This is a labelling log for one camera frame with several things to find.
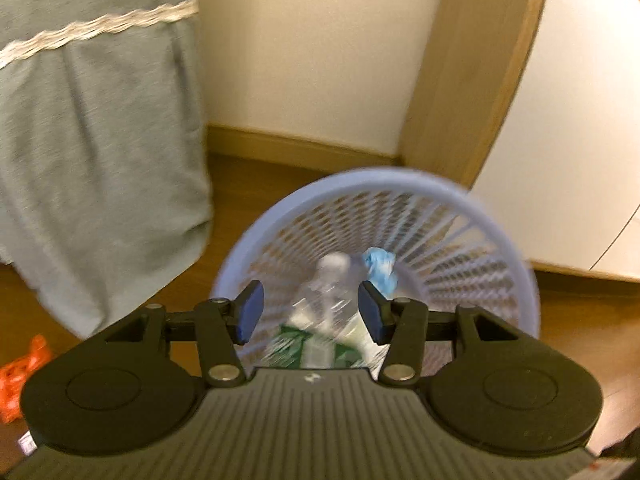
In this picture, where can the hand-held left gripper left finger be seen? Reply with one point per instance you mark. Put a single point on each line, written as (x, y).
(250, 310)

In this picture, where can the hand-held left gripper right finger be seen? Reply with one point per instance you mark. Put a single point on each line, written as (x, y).
(372, 312)

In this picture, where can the blue paper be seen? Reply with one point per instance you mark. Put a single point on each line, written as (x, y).
(380, 262)

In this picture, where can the clear plastic bottle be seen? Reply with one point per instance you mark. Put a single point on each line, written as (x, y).
(327, 285)

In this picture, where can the lavender plastic mesh basket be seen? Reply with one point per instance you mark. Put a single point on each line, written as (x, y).
(350, 177)

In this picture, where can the grey-green lace-trimmed bed skirt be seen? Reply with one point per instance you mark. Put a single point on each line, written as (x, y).
(100, 135)

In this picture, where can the red plastic bag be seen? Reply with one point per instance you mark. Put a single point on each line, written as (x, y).
(20, 375)

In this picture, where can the wooden cabinet with white door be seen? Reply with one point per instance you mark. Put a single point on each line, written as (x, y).
(475, 60)

